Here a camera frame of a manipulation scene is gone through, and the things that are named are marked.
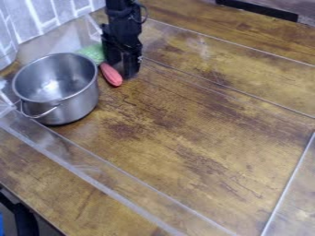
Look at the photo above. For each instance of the pink spoon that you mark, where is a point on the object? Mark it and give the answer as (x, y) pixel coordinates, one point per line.
(110, 75)

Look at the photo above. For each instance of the white patterned curtain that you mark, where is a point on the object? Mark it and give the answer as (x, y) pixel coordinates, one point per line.
(28, 18)

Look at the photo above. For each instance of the black table leg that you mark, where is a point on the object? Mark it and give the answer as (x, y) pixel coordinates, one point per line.
(26, 225)

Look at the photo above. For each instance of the clear acrylic table barrier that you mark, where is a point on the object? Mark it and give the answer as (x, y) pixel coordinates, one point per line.
(198, 149)

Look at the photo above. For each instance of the green bumpy toy vegetable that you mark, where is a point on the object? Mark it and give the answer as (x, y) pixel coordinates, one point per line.
(93, 52)

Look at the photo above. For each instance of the black bar at back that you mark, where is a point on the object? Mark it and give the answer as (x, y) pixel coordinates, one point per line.
(262, 10)

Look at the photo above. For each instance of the stainless steel pot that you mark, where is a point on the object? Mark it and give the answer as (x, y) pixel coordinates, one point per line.
(57, 88)

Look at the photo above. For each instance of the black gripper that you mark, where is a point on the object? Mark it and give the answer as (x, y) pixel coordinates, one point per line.
(120, 35)

